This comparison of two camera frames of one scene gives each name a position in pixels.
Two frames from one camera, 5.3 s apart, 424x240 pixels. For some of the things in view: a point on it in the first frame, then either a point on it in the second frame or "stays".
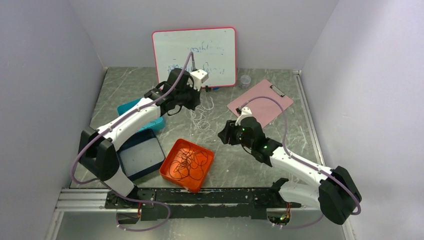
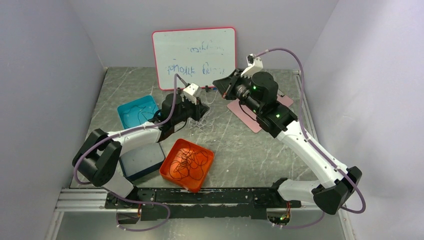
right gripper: (229, 131) -> (226, 86)
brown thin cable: (180, 169) stays
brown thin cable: (193, 161) stays
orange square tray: (187, 164) stays
